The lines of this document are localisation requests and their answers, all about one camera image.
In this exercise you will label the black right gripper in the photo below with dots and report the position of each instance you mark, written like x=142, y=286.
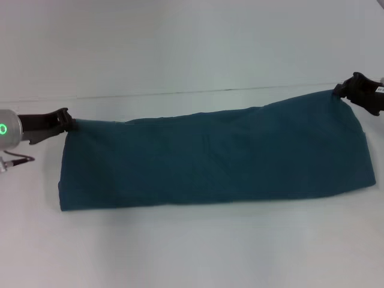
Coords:
x=369, y=93

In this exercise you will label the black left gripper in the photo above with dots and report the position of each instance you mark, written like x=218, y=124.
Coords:
x=42, y=124

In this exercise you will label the teal blue printed T-shirt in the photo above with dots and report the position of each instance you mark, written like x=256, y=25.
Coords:
x=210, y=156

